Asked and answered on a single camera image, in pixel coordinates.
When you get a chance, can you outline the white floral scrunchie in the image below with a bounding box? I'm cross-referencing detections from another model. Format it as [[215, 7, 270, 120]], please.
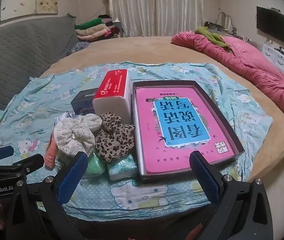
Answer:
[[54, 113, 103, 155]]

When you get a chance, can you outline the pile of folded clothes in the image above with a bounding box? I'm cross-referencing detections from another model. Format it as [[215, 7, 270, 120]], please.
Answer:
[[74, 14, 122, 42]]

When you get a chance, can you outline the dark cardboard tray box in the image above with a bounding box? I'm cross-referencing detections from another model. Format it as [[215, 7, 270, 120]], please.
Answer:
[[131, 80, 245, 183]]

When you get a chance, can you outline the green cloth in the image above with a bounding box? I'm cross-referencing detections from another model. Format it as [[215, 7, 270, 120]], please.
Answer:
[[195, 26, 231, 52]]

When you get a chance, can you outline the beige bed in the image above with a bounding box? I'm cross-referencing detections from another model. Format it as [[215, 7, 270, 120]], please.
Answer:
[[38, 36, 284, 180]]

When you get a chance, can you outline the salmon pink plush item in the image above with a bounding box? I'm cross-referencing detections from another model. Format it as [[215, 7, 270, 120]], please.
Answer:
[[44, 132, 59, 169]]

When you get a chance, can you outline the arched table mirror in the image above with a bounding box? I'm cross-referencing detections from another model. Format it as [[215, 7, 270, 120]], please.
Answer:
[[216, 12, 232, 29]]

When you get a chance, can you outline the leopard print scrunchie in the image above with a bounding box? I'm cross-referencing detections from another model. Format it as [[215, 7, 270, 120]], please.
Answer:
[[95, 112, 135, 162]]

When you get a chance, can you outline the cluttered side table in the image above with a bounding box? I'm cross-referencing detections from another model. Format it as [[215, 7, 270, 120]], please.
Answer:
[[204, 21, 240, 34]]

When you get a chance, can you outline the dark patterned cloth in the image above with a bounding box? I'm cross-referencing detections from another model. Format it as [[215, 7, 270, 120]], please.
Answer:
[[66, 41, 90, 57]]

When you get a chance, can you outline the pink book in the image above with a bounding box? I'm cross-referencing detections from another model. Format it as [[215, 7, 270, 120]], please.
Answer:
[[135, 85, 236, 175]]

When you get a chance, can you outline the red tissue pack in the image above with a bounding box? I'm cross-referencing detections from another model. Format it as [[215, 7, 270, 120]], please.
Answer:
[[92, 69, 132, 125]]

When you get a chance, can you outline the white curtain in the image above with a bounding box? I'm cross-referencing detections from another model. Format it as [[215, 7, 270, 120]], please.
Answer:
[[107, 0, 205, 37]]

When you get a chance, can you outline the cartoon cat printed blanket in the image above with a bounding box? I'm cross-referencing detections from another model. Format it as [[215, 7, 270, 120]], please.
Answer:
[[0, 60, 274, 222]]

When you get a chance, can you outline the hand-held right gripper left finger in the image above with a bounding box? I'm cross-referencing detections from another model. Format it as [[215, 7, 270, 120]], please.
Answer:
[[6, 151, 89, 240]]

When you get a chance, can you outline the dark blue box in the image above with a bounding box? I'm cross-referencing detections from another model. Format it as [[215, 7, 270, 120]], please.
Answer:
[[71, 88, 100, 115]]

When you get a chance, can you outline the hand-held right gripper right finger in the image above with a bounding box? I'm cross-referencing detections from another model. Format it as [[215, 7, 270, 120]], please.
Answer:
[[189, 150, 274, 240]]

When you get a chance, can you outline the white drawer cabinet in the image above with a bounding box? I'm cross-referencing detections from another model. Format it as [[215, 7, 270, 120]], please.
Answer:
[[261, 42, 284, 75]]

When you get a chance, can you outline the black wall television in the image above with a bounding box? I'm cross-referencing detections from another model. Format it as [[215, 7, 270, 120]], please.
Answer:
[[256, 6, 284, 44]]

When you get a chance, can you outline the green squishy ball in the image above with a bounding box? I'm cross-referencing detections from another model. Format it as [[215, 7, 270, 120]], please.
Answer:
[[86, 151, 107, 177]]

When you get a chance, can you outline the green printed tissue packet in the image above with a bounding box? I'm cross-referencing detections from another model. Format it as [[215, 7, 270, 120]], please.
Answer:
[[106, 154, 139, 181]]

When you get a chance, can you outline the pink quilt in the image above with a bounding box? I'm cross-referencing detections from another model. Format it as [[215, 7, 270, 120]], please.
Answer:
[[171, 31, 284, 123]]

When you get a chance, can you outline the grey quilted headboard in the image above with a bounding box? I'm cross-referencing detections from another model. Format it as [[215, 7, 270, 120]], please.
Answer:
[[0, 15, 80, 125]]

